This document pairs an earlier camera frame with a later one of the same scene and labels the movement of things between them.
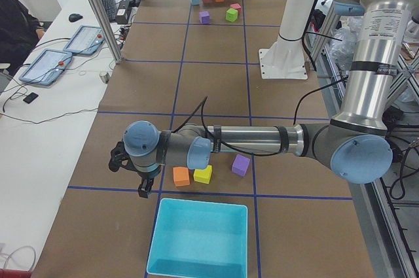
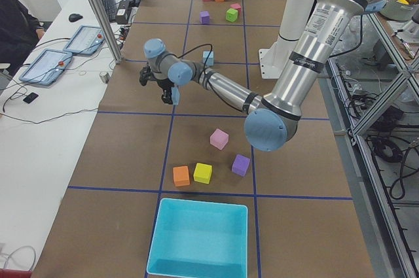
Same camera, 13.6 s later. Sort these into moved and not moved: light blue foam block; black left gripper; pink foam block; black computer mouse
Moved: light blue foam block; black left gripper
Not moved: black computer mouse; pink foam block
